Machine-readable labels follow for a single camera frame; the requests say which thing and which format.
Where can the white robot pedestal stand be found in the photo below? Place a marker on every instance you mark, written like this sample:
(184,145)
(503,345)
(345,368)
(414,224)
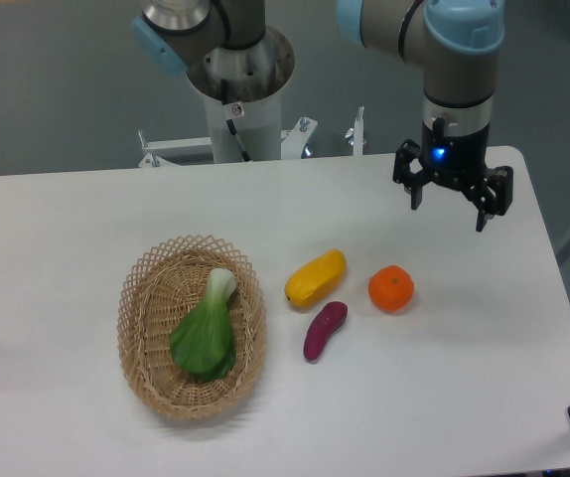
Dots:
(242,94)

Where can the oval woven wicker basket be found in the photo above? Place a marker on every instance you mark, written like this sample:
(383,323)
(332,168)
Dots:
(163,286)

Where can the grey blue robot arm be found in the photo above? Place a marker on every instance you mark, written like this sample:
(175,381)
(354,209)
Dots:
(454,43)

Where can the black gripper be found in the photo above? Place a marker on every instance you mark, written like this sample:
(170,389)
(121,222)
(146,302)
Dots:
(454,144)

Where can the yellow mango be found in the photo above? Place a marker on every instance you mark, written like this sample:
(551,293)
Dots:
(316,279)

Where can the orange tangerine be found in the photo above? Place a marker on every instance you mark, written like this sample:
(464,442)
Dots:
(390,289)

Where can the green bok choy vegetable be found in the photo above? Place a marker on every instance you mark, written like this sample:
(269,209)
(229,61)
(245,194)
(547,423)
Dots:
(203,344)

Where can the purple sweet potato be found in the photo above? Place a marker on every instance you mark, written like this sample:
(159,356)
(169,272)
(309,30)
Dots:
(326,323)

